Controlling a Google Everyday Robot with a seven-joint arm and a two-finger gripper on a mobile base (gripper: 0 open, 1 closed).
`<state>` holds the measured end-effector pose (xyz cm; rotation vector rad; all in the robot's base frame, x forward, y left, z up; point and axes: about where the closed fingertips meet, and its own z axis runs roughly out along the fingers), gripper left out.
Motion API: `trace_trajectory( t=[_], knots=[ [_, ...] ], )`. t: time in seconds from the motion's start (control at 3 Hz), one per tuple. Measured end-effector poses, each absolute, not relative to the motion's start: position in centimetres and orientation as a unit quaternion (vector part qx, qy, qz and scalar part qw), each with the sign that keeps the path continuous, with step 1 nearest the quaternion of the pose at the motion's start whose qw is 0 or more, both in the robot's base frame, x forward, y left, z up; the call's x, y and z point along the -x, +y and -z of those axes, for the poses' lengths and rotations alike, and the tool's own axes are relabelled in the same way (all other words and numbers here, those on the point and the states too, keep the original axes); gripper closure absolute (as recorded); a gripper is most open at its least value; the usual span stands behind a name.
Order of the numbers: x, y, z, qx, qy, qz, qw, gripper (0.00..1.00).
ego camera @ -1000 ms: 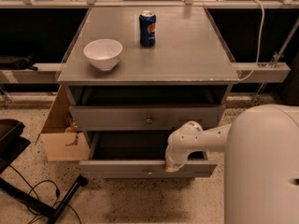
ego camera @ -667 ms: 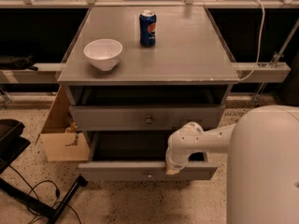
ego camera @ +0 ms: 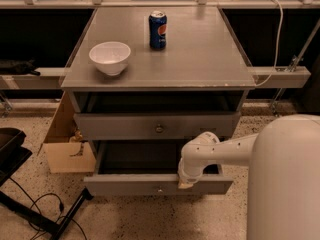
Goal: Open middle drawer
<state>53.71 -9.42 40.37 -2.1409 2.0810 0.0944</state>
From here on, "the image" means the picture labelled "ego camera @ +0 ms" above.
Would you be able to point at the blue pepsi can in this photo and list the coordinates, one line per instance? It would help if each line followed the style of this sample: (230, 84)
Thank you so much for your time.
(157, 30)

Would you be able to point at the grey top drawer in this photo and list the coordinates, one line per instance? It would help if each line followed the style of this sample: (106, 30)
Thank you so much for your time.
(147, 126)

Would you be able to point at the white bowl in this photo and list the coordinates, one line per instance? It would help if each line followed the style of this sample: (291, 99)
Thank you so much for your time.
(110, 58)

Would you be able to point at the grey drawer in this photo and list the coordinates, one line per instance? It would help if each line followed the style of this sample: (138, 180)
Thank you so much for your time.
(147, 167)
(147, 126)

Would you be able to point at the grey metal rail frame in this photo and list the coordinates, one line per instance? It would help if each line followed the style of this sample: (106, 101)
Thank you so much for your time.
(52, 34)

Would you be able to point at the cardboard box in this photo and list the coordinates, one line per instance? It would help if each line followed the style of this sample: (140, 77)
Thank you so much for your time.
(66, 150)

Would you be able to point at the black cloth on rail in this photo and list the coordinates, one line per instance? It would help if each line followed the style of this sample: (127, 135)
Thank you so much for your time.
(18, 67)

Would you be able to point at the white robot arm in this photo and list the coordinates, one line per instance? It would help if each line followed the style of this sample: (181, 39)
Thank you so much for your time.
(283, 200)

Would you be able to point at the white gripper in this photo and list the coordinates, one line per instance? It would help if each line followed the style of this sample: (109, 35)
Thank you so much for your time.
(187, 174)

